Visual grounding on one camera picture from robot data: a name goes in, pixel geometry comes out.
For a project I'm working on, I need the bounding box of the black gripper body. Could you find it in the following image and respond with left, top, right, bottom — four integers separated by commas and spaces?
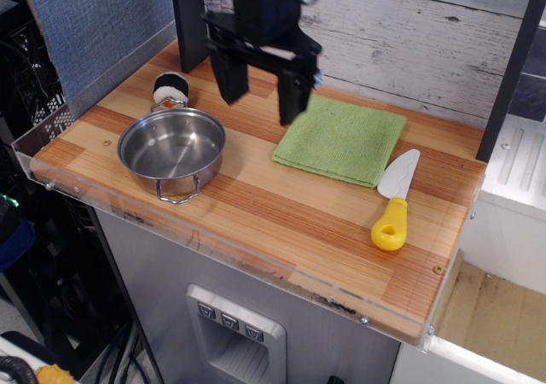
203, 0, 322, 88

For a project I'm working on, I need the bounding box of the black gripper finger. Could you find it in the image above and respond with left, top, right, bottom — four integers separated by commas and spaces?
208, 44, 249, 104
277, 70, 314, 126

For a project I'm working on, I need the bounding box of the yellow handle toy knife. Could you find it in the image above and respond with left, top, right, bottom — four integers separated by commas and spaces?
371, 148, 421, 251

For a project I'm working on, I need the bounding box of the green towel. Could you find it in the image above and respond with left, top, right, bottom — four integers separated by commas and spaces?
272, 96, 407, 188

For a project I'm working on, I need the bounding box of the toy sushi roll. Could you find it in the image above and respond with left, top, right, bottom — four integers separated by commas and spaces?
153, 73, 189, 103

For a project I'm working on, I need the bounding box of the blue fabric panel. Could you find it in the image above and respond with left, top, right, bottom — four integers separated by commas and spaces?
27, 0, 176, 103

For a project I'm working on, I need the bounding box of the toy fridge dispenser panel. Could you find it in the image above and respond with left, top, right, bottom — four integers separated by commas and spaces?
186, 284, 288, 383

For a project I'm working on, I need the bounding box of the clear acrylic edge guard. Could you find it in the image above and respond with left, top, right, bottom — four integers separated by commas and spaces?
14, 106, 485, 347

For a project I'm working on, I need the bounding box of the white toy sink unit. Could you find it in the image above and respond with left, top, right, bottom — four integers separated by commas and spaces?
392, 115, 545, 383

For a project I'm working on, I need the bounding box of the yellow object bottom left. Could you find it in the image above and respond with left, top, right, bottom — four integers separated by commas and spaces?
35, 364, 76, 384

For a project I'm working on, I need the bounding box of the dark left post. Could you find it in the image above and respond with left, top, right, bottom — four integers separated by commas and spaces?
172, 0, 208, 73

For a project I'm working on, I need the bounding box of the dark post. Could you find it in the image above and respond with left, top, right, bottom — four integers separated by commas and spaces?
475, 0, 545, 162
172, 0, 208, 73

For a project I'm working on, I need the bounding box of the steel pot with handles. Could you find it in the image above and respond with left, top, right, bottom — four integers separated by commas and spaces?
117, 98, 227, 205

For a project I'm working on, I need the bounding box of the dark right post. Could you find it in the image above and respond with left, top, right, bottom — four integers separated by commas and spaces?
475, 0, 545, 162

